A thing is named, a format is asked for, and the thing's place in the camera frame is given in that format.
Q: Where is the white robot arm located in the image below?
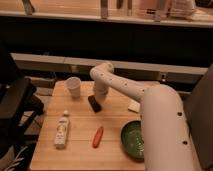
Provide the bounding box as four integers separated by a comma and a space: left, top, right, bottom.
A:
90, 62, 202, 171

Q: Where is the white paper cup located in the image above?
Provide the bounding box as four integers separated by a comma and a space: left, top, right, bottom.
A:
65, 77, 81, 99

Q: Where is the white sponge block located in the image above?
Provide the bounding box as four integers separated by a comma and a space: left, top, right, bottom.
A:
128, 100, 140, 113

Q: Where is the white glue bottle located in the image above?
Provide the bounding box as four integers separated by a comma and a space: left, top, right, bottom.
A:
54, 110, 70, 149

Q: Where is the green bowl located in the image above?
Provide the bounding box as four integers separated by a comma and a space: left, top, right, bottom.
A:
120, 120, 144, 162

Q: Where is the grey metal rail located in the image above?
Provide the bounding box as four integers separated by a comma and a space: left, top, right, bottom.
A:
12, 53, 208, 75

